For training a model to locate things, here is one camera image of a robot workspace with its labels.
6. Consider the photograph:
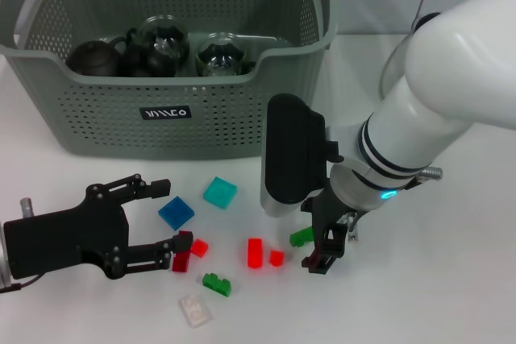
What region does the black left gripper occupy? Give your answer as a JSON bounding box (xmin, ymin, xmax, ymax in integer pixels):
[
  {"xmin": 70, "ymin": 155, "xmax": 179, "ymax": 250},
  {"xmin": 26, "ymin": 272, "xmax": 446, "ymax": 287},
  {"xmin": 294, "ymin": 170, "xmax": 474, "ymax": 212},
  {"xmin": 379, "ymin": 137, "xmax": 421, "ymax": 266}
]
[{"xmin": 2, "ymin": 173, "xmax": 194, "ymax": 280}]

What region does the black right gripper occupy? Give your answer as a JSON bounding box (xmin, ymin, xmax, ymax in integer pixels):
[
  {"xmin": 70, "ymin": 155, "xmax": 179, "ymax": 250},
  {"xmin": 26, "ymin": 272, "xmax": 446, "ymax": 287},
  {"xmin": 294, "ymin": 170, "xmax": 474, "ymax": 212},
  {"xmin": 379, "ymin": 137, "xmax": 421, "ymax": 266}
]
[{"xmin": 301, "ymin": 189, "xmax": 352, "ymax": 276}]

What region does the green toy block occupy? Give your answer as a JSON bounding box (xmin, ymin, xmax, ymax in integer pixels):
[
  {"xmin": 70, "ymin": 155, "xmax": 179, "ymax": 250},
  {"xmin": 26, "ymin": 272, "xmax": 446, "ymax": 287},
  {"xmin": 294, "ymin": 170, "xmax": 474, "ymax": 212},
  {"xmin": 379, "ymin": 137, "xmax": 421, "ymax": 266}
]
[
  {"xmin": 201, "ymin": 272, "xmax": 233, "ymax": 297},
  {"xmin": 289, "ymin": 227, "xmax": 314, "ymax": 247}
]

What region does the dark red long toy block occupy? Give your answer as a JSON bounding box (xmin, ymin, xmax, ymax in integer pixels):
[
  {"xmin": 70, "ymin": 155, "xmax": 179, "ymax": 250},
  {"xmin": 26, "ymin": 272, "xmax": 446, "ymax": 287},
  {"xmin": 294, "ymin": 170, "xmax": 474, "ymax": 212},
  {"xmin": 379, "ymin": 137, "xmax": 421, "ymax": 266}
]
[{"xmin": 172, "ymin": 230, "xmax": 194, "ymax": 273}]

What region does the bright red long toy block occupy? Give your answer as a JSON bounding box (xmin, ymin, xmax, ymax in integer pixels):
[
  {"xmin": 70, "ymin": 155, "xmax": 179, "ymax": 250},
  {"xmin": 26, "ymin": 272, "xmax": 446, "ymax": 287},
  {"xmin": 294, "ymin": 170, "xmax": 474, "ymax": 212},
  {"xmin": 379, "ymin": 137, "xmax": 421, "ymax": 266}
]
[{"xmin": 246, "ymin": 238, "xmax": 263, "ymax": 268}]

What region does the blue square toy block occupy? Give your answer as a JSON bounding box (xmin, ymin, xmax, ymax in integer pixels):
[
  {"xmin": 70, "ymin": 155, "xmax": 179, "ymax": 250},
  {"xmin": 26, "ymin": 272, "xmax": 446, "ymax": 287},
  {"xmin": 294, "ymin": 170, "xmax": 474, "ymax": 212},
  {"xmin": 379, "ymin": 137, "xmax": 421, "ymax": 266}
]
[{"xmin": 157, "ymin": 195, "xmax": 195, "ymax": 231}]

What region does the teal square toy block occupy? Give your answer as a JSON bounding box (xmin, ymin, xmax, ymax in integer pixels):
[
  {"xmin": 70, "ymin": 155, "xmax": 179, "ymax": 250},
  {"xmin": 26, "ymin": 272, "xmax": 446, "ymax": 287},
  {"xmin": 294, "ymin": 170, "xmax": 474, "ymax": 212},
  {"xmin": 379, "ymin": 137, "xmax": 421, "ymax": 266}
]
[{"xmin": 202, "ymin": 176, "xmax": 238, "ymax": 210}]

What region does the grey-green perforated storage bin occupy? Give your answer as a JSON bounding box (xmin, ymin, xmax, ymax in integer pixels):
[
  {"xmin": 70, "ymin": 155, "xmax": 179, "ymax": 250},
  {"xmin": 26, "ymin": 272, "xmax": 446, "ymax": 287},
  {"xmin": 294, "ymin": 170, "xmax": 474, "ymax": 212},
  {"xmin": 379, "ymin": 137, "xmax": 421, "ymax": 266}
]
[{"xmin": 0, "ymin": 0, "xmax": 339, "ymax": 160}]

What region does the white toy block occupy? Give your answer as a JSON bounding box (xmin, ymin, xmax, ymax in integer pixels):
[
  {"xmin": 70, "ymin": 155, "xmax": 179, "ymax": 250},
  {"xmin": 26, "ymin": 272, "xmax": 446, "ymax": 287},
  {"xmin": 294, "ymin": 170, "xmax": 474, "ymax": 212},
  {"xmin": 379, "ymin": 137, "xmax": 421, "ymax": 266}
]
[{"xmin": 178, "ymin": 293, "xmax": 213, "ymax": 327}]

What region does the dark clay teapot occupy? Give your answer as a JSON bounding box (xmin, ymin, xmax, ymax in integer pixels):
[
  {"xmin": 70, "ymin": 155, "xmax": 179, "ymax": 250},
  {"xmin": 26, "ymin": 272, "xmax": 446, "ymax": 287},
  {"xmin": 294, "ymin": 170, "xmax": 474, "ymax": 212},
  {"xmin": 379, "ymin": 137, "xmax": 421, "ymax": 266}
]
[{"xmin": 65, "ymin": 39, "xmax": 122, "ymax": 78}]

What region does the right gripper cable silver plug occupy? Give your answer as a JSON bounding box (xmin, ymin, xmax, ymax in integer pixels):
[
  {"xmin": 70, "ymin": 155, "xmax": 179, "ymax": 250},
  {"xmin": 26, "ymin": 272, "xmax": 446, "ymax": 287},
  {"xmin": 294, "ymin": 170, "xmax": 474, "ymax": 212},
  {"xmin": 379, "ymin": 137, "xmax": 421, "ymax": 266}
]
[{"xmin": 344, "ymin": 165, "xmax": 444, "ymax": 243}]

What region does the glass teapot with black handle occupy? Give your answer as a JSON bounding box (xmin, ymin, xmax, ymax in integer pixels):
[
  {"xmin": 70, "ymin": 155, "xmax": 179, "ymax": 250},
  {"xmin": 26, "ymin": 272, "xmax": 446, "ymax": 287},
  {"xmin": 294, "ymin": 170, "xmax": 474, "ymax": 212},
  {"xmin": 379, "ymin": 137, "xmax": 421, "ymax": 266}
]
[{"xmin": 379, "ymin": 13, "xmax": 420, "ymax": 103}]

